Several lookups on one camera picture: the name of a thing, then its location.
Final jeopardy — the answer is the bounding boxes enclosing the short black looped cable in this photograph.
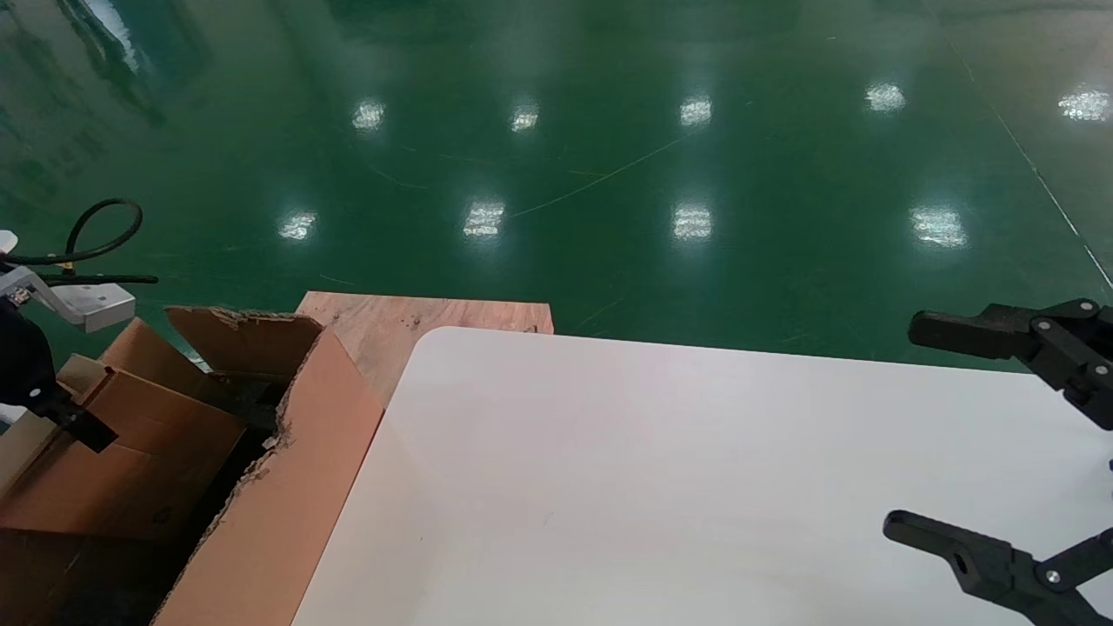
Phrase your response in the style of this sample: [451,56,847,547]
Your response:
[39,274,159,287]

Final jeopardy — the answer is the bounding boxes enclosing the long black cable gold connector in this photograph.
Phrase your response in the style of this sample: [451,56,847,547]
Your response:
[0,198,144,267]

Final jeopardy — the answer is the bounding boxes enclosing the large cardboard box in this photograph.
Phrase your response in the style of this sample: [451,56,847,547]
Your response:
[0,306,385,626]

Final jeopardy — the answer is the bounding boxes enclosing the small cardboard box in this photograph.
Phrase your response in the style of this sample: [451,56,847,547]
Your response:
[0,352,250,542]

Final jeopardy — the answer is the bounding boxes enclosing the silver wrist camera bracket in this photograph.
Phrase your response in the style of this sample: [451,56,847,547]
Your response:
[0,265,138,335]

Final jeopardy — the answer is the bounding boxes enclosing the wooden pallet board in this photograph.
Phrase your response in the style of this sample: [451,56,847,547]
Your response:
[296,291,555,406]

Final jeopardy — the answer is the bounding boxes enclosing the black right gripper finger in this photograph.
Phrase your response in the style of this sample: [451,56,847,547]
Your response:
[909,298,1113,431]
[883,510,1113,626]

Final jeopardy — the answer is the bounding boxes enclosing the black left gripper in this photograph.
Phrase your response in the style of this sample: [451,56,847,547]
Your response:
[0,300,119,454]

